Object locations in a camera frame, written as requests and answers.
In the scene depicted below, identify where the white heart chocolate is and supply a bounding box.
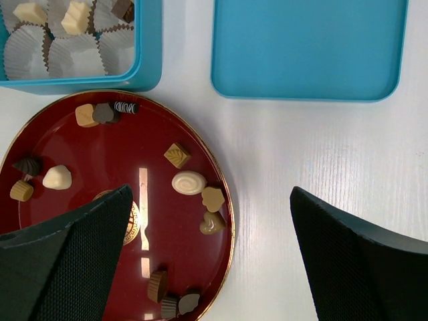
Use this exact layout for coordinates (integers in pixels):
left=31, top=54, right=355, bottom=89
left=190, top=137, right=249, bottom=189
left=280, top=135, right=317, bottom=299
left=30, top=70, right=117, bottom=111
left=42, top=165, right=72, bottom=191

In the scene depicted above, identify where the white rectangular chocolate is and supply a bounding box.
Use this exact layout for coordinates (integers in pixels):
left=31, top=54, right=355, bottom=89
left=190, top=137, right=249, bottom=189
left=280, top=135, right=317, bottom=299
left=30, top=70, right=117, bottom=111
left=61, top=1, right=90, bottom=35

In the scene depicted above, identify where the tan fluted cup chocolate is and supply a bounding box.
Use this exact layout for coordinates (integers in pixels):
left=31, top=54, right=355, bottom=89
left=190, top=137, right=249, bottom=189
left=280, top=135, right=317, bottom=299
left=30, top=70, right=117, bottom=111
left=9, top=180, right=34, bottom=202

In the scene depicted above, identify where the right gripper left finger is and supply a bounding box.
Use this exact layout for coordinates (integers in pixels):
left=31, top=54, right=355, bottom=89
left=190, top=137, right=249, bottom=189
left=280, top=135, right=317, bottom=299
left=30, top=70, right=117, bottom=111
left=1, top=185, right=133, bottom=320

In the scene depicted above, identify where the teal tin lid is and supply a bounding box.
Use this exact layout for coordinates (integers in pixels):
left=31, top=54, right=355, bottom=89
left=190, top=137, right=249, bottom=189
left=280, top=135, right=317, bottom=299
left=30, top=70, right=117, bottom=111
left=211, top=0, right=409, bottom=102

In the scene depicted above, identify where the teal square tin box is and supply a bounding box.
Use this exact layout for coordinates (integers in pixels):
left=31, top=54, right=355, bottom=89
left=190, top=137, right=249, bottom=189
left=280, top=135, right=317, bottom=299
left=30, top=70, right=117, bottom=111
left=1, top=1, right=163, bottom=95

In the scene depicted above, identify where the white oval chocolate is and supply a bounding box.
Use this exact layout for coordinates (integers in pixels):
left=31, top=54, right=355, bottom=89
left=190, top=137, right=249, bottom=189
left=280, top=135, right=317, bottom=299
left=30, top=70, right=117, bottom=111
left=171, top=171, right=207, bottom=195

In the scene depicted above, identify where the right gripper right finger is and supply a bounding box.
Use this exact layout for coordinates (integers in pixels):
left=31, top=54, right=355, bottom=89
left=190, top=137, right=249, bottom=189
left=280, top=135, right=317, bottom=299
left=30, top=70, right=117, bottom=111
left=290, top=187, right=427, bottom=320

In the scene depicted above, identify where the red round lacquer plate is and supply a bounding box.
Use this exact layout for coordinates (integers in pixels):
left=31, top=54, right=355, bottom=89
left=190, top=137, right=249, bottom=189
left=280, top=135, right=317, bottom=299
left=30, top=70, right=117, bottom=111
left=1, top=90, right=235, bottom=320

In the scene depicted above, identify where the tan heart chocolate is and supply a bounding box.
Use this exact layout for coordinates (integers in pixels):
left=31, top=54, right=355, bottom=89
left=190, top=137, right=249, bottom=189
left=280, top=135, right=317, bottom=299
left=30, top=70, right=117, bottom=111
left=199, top=211, right=227, bottom=235

